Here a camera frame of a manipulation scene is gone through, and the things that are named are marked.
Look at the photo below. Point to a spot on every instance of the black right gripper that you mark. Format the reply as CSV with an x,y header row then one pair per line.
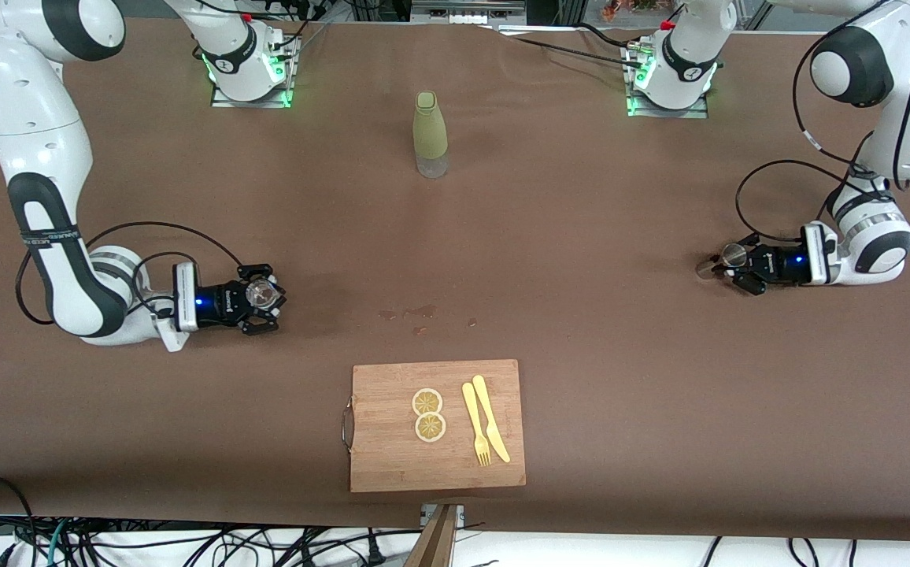
x,y
220,302

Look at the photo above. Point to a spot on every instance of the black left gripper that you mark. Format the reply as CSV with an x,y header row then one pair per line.
x,y
779,266

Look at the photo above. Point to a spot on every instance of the clear glass beaker shaker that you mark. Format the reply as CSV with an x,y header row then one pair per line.
x,y
262,294

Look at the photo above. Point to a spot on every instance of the steel jigger measuring cup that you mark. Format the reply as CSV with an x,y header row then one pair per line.
x,y
733,254

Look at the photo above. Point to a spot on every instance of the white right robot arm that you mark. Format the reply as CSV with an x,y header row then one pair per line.
x,y
30,118

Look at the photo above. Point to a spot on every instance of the brown table cover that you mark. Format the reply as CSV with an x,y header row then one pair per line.
x,y
187,433

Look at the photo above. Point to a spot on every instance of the lemon slice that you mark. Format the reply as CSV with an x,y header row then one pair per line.
x,y
430,428
427,402

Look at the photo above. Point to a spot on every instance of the wooden cutting board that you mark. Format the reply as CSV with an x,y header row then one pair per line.
x,y
392,457

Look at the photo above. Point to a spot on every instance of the green sleeved glass bottle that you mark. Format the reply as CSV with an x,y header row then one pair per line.
x,y
430,130

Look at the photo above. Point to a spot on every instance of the yellow plastic fork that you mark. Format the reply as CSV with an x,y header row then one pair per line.
x,y
474,421

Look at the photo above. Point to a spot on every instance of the yellow plastic knife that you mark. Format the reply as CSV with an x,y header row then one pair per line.
x,y
489,417

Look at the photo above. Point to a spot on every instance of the grey power strip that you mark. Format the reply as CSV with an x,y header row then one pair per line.
x,y
463,12

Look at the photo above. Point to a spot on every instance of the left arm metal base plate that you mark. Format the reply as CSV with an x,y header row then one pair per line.
x,y
667,113

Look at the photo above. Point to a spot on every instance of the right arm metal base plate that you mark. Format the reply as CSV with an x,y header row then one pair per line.
x,y
250,103

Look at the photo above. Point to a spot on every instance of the metal table bracket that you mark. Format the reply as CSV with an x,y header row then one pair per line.
x,y
460,513

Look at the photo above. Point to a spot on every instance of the wooden post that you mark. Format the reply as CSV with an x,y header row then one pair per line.
x,y
435,543

